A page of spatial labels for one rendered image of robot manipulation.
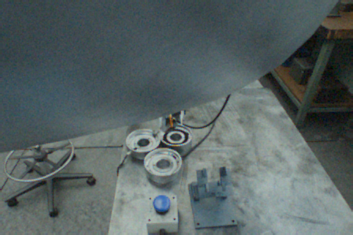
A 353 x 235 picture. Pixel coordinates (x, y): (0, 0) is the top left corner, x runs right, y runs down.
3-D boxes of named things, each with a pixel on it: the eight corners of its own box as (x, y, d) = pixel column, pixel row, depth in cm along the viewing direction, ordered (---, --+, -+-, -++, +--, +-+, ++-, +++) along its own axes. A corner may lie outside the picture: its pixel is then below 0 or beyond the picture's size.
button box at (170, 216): (148, 207, 63) (146, 195, 60) (176, 206, 64) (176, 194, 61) (146, 238, 57) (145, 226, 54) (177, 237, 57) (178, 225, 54)
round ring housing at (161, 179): (160, 192, 67) (159, 182, 64) (138, 169, 73) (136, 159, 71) (188, 172, 72) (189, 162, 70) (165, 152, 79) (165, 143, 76)
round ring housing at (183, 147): (183, 130, 87) (183, 121, 85) (197, 149, 80) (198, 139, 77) (154, 138, 84) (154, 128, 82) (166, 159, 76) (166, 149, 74)
